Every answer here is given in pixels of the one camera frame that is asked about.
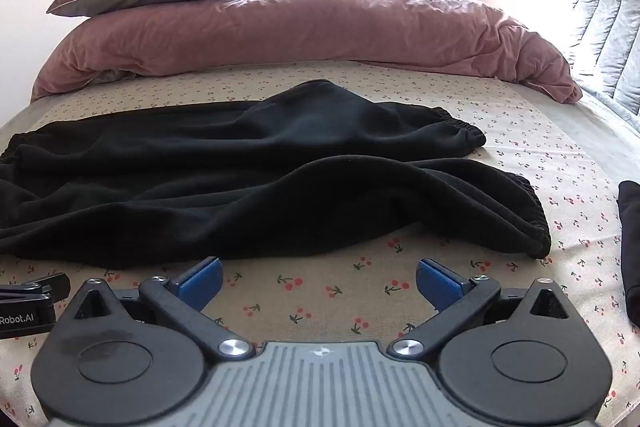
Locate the grey quilted headboard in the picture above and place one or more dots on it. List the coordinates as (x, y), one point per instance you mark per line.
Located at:
(605, 32)

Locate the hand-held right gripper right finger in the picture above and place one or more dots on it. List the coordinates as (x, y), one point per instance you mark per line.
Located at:
(440, 283)

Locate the pink duvet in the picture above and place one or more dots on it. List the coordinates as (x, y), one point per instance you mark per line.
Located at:
(300, 32)

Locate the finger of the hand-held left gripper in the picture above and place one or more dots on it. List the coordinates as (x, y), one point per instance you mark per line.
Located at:
(50, 284)

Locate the dark folded cloth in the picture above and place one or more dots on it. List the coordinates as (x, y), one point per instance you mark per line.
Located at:
(631, 247)

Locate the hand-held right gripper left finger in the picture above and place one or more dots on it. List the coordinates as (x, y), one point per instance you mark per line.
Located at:
(200, 283)

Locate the black pants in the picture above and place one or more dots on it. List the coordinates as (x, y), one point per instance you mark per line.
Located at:
(200, 167)

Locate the cherry print bed sheet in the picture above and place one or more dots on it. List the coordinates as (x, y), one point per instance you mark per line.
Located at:
(310, 282)

